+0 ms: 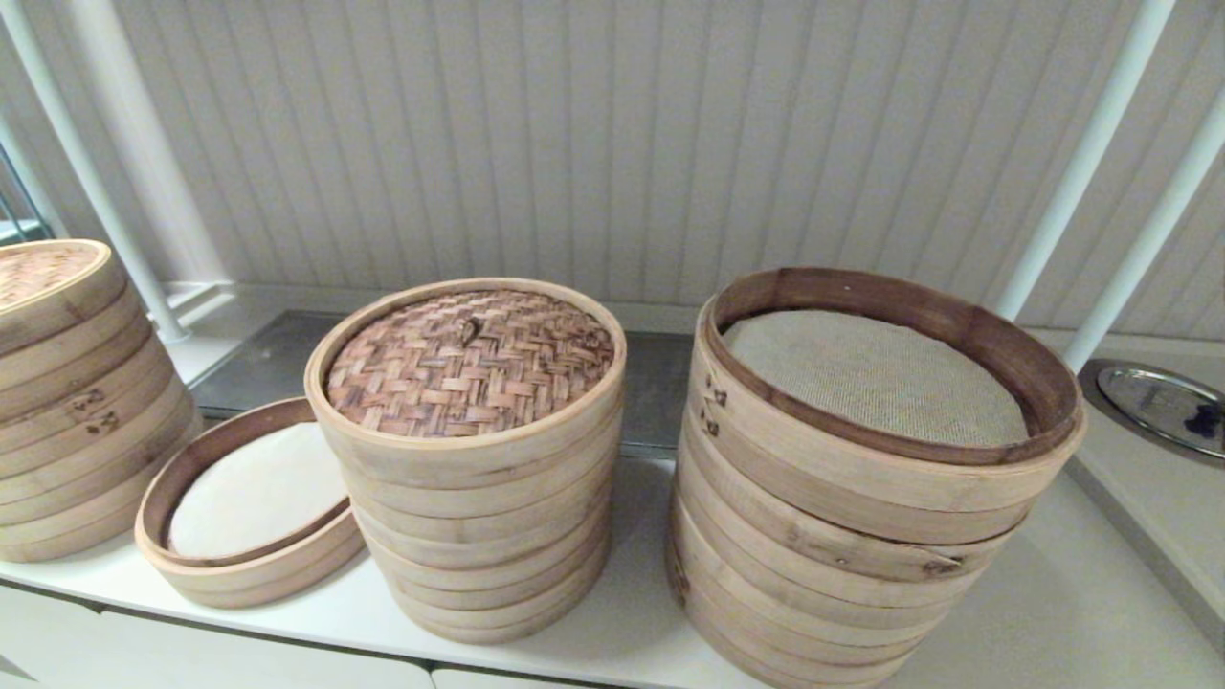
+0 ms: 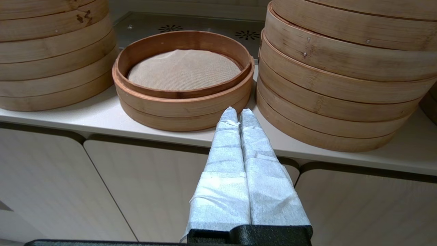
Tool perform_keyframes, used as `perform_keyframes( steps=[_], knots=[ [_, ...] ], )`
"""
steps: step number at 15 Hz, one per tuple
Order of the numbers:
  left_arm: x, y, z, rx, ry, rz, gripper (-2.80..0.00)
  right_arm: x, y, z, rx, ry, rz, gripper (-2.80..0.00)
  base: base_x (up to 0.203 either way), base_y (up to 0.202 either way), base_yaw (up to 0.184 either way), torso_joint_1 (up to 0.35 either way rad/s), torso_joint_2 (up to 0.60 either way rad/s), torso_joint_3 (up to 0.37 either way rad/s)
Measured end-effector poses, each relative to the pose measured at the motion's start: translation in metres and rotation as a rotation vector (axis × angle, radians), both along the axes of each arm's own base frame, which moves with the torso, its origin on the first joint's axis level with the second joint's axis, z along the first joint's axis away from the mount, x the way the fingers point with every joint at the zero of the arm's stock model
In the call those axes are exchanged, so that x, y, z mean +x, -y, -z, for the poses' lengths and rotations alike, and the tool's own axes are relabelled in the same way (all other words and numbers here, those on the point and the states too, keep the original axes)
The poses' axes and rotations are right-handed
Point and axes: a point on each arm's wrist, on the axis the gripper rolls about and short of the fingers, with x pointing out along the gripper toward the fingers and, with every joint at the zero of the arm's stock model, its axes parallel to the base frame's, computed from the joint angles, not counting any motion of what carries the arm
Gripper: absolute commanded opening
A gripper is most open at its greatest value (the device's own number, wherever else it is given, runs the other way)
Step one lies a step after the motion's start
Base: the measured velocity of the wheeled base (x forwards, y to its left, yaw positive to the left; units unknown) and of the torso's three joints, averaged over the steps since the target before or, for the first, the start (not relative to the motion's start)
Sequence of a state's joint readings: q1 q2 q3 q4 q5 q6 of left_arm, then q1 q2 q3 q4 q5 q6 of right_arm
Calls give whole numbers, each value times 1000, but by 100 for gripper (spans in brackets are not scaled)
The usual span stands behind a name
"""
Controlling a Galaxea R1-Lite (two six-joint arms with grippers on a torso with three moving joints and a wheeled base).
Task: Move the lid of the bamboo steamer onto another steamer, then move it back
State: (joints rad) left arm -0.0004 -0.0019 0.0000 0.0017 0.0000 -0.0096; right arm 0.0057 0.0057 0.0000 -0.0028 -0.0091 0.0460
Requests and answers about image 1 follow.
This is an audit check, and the woven bamboo steamer lid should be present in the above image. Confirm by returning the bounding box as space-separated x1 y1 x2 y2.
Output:
0 239 130 357
304 278 628 491

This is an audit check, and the tan mesh steamer liner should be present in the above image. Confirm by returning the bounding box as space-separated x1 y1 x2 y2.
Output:
723 308 1033 449

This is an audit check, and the large bamboo steamer basket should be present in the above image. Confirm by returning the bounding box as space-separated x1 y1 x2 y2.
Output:
667 550 924 689
668 493 991 661
670 589 795 689
697 266 1088 546
679 426 1030 613

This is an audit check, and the white round steamer liner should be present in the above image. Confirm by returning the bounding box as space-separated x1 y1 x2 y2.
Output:
167 423 348 561

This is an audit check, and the stainless steel round lid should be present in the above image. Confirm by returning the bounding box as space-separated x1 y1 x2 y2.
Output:
1096 366 1225 456

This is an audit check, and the white cabinet front panel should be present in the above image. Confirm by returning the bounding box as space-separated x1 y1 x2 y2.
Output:
0 586 111 689
91 612 436 689

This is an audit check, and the white metal pole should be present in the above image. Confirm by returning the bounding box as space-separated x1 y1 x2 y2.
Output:
995 0 1176 322
0 0 189 344
1064 120 1225 372

